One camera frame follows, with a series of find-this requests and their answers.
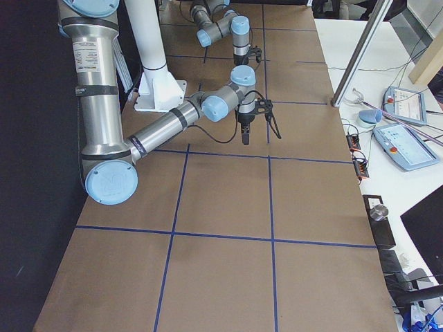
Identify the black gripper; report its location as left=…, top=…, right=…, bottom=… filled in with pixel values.
left=233, top=54, right=249, bottom=66
left=237, top=111, right=255, bottom=145

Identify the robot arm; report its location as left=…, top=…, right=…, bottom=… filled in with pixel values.
left=190, top=0, right=251, bottom=66
left=57, top=1, right=255, bottom=205

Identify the black power strip far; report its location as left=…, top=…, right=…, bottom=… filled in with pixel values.
left=346, top=133, right=361, bottom=151

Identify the black power strip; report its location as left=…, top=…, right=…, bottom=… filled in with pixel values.
left=346, top=133, right=361, bottom=151
left=351, top=150, right=369, bottom=181

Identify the black power strip near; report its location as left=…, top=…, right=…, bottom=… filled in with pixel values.
left=351, top=150, right=369, bottom=181

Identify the teach pendant near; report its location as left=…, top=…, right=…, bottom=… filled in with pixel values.
left=373, top=124, right=440, bottom=172

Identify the teach pendant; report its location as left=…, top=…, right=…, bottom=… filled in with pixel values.
left=383, top=86, right=427, bottom=126
left=373, top=124, right=440, bottom=172

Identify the metal cup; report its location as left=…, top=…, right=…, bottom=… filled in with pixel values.
left=369, top=204, right=389, bottom=222

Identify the teach pendant far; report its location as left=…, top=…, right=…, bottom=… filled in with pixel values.
left=383, top=86, right=427, bottom=126

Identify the black monitor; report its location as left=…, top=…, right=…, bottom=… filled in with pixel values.
left=401, top=187, right=443, bottom=284

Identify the black braided cable right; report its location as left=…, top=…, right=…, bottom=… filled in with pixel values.
left=186, top=89, right=282, bottom=143

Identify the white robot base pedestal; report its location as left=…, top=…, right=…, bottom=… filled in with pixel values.
left=125, top=0, right=186, bottom=112

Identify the aluminium frame post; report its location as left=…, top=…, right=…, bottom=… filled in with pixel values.
left=331, top=0, right=393, bottom=107

